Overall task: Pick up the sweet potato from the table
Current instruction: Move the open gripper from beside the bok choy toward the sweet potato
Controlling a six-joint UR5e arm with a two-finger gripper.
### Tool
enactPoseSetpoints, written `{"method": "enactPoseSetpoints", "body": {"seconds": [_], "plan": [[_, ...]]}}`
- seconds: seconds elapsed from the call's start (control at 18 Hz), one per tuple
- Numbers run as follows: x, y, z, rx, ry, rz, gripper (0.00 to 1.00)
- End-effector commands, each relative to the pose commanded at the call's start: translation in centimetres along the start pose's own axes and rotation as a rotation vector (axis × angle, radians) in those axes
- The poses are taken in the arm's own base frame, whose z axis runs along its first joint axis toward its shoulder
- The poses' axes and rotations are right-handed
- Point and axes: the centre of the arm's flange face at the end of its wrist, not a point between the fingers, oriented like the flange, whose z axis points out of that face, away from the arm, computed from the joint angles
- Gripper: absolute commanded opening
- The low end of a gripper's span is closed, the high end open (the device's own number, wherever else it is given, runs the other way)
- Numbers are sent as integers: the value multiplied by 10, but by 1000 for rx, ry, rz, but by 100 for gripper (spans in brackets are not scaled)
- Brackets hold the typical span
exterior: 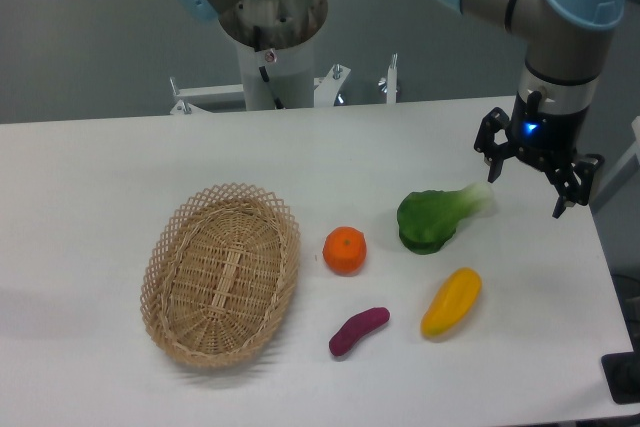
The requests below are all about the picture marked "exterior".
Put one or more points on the green bok choy toy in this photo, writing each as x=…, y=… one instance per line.
x=427, y=220

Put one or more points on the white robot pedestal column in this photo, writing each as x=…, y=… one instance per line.
x=275, y=39

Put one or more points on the white frame leg right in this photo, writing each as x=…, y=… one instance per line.
x=619, y=174

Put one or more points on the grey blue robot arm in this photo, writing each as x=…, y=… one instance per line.
x=568, y=42

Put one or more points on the orange toy pumpkin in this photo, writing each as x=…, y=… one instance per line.
x=345, y=250

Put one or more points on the black device at right edge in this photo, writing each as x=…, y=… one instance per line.
x=622, y=376

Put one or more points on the woven wicker basket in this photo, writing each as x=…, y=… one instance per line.
x=221, y=276

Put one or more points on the purple sweet potato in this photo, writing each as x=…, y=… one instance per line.
x=356, y=328

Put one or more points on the white metal frame bracket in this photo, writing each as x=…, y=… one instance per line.
x=326, y=93

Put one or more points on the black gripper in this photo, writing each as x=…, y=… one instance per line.
x=545, y=141

